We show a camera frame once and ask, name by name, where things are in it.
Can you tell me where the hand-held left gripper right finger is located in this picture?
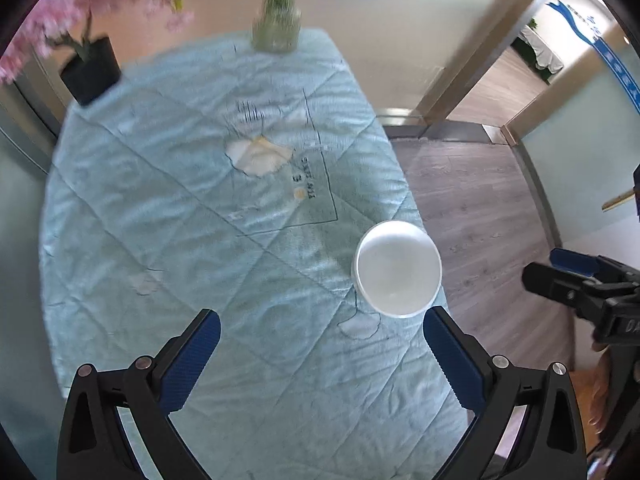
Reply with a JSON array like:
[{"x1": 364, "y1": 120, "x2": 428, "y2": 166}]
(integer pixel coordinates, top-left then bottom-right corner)
[{"x1": 422, "y1": 306, "x2": 587, "y2": 480}]

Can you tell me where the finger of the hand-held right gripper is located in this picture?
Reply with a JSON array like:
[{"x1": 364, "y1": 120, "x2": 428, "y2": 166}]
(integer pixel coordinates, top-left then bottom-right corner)
[
  {"x1": 549, "y1": 248, "x2": 640, "y2": 284},
  {"x1": 522, "y1": 261, "x2": 609, "y2": 319}
]

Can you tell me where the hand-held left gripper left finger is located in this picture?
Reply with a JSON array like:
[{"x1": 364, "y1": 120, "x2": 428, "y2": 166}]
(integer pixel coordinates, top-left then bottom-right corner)
[{"x1": 57, "y1": 308, "x2": 222, "y2": 480}]

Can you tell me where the white bowl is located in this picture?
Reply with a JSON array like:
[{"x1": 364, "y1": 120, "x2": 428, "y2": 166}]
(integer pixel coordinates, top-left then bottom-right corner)
[{"x1": 352, "y1": 219, "x2": 443, "y2": 318}]

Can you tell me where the person's right hand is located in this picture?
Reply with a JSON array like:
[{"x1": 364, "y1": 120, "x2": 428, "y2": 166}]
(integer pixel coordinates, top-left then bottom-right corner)
[{"x1": 590, "y1": 341, "x2": 613, "y2": 437}]

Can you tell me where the gold metal bar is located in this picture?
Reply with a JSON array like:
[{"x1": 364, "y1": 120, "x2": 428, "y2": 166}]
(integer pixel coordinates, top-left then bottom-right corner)
[{"x1": 601, "y1": 189, "x2": 639, "y2": 212}]

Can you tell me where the teal quilted blanket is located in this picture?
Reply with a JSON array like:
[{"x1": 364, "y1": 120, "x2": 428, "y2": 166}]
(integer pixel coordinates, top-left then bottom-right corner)
[{"x1": 39, "y1": 27, "x2": 475, "y2": 480}]

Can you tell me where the metal door threshold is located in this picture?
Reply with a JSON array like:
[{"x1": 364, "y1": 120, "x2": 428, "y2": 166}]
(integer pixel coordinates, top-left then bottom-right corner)
[{"x1": 376, "y1": 106, "x2": 502, "y2": 144}]

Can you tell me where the white covered table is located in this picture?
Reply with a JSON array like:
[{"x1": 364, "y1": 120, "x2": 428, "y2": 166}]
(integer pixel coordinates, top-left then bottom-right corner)
[{"x1": 516, "y1": 17, "x2": 566, "y2": 84}]

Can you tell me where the black plant pot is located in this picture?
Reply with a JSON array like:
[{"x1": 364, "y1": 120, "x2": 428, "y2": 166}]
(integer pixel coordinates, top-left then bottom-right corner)
[{"x1": 58, "y1": 36, "x2": 123, "y2": 107}]

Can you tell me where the glass vase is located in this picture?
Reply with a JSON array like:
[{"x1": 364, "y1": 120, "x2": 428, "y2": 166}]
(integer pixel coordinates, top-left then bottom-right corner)
[{"x1": 251, "y1": 0, "x2": 303, "y2": 54}]

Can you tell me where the blue wall sign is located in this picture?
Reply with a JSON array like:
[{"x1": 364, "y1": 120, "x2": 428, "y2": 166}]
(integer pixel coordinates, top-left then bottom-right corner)
[{"x1": 544, "y1": 0, "x2": 640, "y2": 111}]

